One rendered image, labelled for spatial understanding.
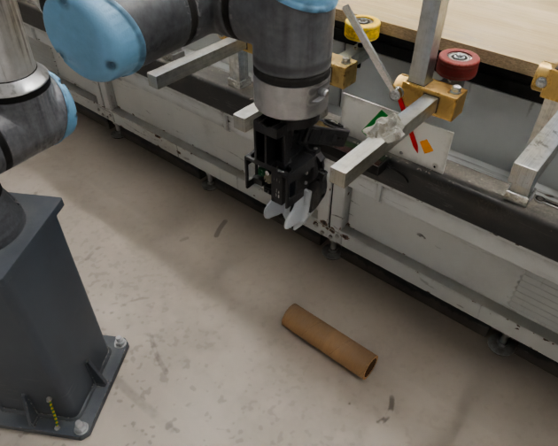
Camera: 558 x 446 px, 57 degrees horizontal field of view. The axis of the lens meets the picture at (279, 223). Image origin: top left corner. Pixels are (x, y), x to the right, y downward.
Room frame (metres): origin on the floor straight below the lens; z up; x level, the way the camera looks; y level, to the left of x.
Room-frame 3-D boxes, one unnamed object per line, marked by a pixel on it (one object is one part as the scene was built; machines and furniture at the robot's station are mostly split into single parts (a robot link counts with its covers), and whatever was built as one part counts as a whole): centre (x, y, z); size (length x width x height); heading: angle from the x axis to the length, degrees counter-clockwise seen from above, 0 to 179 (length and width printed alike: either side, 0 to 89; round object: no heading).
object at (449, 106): (0.93, -0.30, 0.85); 0.14 x 0.06 x 0.05; 50
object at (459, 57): (0.97, -0.36, 0.85); 0.08 x 0.08 x 0.11
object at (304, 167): (0.55, -0.01, 0.97); 0.09 x 0.08 x 0.12; 142
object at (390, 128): (0.77, -0.19, 0.87); 0.09 x 0.07 x 0.02; 140
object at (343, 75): (1.09, -0.10, 0.83); 0.14 x 0.06 x 0.05; 50
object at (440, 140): (0.94, -0.24, 0.75); 0.26 x 0.01 x 0.10; 50
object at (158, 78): (1.17, 0.13, 0.84); 0.44 x 0.03 x 0.04; 140
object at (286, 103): (0.56, -0.02, 1.05); 0.10 x 0.09 x 0.05; 52
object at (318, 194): (0.56, -0.04, 0.90); 0.05 x 0.02 x 0.09; 52
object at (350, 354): (0.91, -0.15, 0.04); 0.30 x 0.08 x 0.08; 50
